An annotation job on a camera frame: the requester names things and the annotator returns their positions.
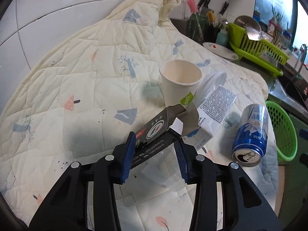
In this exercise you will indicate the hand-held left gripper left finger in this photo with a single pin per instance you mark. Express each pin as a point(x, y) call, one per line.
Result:
point(126, 158)

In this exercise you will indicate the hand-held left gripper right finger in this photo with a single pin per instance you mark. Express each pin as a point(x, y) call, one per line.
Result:
point(181, 160)

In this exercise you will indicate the black cardboard box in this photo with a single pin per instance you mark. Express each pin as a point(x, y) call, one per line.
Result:
point(154, 130)

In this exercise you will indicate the white milk carton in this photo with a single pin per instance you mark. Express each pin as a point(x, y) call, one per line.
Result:
point(214, 108)

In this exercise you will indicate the white paper cup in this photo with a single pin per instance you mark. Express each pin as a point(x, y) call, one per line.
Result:
point(175, 89)

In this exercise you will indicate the blue and silver can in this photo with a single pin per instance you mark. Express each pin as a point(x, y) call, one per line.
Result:
point(252, 134)

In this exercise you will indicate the green plastic basket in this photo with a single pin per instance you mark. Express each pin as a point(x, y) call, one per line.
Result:
point(284, 134)

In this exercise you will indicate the cream quilted blanket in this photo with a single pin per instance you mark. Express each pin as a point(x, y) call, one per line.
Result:
point(72, 77)

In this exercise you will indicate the white plate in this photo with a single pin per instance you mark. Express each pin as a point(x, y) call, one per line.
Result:
point(221, 50)

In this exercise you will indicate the steel sink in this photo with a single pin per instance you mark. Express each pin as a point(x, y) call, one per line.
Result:
point(288, 86)

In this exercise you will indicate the green glass jar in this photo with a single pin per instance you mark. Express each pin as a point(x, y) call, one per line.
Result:
point(195, 26)

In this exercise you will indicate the green dish rack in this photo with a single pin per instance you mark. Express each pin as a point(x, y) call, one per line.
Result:
point(264, 50)

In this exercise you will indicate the steel spatula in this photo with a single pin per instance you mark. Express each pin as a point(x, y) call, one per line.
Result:
point(255, 35)

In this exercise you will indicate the yellow brush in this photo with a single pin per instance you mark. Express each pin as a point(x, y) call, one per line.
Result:
point(211, 16)

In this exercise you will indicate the steel pot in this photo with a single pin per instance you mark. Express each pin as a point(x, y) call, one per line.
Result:
point(246, 22)

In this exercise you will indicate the pink bottle brush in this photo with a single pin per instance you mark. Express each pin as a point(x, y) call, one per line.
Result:
point(192, 4)

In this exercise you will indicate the steel faucet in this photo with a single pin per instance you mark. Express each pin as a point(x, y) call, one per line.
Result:
point(302, 53)

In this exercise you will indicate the blue container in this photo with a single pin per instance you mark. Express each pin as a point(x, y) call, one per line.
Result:
point(257, 14)

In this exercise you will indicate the sprouting onion plant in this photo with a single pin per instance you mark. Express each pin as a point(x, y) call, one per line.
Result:
point(273, 22)

